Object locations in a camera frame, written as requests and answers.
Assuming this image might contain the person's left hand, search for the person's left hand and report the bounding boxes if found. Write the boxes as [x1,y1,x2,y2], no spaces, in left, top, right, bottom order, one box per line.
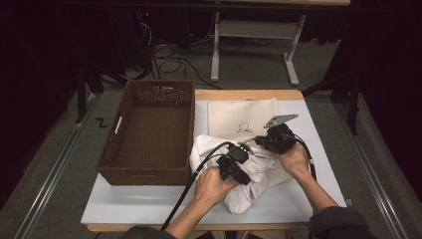
[193,165,241,209]

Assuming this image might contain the metal floor rail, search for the metal floor rail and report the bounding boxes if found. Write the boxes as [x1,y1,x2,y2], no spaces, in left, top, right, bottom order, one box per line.
[14,93,101,239]
[332,102,408,239]

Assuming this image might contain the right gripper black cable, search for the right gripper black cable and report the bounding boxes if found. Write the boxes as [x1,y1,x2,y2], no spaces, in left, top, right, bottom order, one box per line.
[292,132,318,182]

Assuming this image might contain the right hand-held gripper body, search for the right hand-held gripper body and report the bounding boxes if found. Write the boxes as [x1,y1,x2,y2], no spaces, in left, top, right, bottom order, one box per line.
[262,114,300,155]

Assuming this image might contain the person's dark clothing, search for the person's dark clothing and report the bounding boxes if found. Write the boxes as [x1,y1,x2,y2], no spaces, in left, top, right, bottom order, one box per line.
[120,226,177,239]

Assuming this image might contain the cream drawstring bag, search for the cream drawstring bag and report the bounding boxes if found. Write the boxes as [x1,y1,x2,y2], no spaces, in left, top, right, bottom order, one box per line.
[207,97,296,189]

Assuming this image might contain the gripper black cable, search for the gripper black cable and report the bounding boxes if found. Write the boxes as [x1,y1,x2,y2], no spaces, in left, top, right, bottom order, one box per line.
[160,140,235,232]
[292,132,318,182]

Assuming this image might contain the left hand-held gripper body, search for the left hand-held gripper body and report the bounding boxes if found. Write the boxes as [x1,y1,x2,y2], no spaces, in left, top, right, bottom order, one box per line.
[216,141,255,182]

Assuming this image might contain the black metal stand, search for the black metal stand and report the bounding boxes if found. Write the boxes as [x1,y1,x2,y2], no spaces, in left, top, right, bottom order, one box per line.
[301,71,363,136]
[75,63,131,124]

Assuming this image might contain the brown woven basket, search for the brown woven basket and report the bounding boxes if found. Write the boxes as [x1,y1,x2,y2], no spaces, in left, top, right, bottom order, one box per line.
[96,79,196,186]

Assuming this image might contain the white shirt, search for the white shirt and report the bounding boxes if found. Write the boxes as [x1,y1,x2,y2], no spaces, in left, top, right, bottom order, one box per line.
[188,133,284,215]

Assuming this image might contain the person's dark sleeve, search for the person's dark sleeve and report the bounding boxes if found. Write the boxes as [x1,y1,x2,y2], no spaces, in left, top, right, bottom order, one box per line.
[308,205,377,239]

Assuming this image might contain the white table mat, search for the white table mat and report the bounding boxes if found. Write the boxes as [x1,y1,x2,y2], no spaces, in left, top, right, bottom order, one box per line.
[80,99,347,226]

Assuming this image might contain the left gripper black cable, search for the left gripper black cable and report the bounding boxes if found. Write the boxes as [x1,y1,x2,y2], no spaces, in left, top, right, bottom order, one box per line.
[160,140,235,232]

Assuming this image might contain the white metal desk frame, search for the white metal desk frame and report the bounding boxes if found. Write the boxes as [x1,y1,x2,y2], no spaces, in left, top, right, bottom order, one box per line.
[205,0,352,88]

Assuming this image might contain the black floor cables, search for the black floor cables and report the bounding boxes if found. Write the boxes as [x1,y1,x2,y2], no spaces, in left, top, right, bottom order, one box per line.
[137,19,223,91]

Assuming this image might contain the person's right hand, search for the person's right hand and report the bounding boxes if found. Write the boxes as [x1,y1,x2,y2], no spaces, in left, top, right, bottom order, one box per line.
[272,141,315,183]

